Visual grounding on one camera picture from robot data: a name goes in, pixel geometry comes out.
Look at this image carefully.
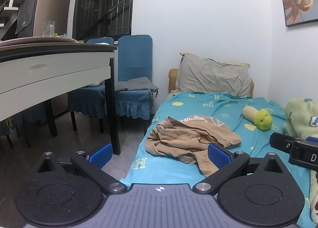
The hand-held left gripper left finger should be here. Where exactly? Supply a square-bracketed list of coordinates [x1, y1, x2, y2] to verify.
[37, 143, 128, 195]

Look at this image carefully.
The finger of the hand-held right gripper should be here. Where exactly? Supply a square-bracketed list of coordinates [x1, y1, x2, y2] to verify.
[270, 132, 296, 155]

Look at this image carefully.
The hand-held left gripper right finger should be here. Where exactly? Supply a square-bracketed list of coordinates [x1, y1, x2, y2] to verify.
[193, 143, 291, 195]

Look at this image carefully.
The beige t-shirt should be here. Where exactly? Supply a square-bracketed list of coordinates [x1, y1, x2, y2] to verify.
[145, 116, 242, 178]

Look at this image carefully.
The green and cream plush toy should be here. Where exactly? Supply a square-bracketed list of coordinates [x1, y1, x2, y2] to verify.
[242, 105, 273, 132]

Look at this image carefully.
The light green blanket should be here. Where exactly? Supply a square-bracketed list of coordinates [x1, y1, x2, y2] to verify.
[283, 97, 318, 218]

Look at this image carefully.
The teal patterned bed sheet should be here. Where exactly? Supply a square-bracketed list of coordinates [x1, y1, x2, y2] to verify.
[119, 91, 318, 228]

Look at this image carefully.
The grey-beige pillow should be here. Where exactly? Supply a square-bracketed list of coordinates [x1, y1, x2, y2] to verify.
[175, 53, 252, 98]

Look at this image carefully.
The grey seat cushion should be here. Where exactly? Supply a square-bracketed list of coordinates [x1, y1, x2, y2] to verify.
[115, 77, 159, 99]

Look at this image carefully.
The white table with black legs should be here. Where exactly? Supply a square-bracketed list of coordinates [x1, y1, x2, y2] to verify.
[0, 36, 122, 155]

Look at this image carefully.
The clear glass cup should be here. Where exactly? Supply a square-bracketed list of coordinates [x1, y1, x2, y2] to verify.
[43, 20, 56, 37]

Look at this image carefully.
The dark barred door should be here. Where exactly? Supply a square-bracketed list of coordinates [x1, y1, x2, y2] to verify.
[74, 0, 136, 42]

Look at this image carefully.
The brown refrigerator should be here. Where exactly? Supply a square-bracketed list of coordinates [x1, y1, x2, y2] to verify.
[16, 0, 72, 38]

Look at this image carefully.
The dark cloth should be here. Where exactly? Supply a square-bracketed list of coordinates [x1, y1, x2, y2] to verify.
[16, 0, 41, 35]

